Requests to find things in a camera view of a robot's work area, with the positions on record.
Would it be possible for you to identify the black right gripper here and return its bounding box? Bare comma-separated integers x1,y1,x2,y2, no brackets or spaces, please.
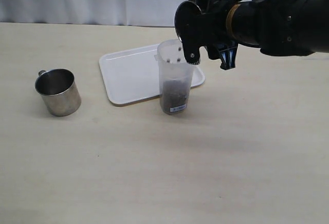
182,0,238,70

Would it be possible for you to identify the steel mug with kibble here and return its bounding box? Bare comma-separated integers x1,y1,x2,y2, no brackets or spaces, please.
174,0,204,47

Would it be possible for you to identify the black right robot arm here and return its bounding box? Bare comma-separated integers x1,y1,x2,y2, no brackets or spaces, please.
174,0,328,70

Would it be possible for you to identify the clear plastic tall container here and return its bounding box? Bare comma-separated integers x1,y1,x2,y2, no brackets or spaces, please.
154,39,195,115

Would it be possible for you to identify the white plastic tray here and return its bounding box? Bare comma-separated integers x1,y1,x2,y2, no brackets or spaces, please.
99,44,205,106

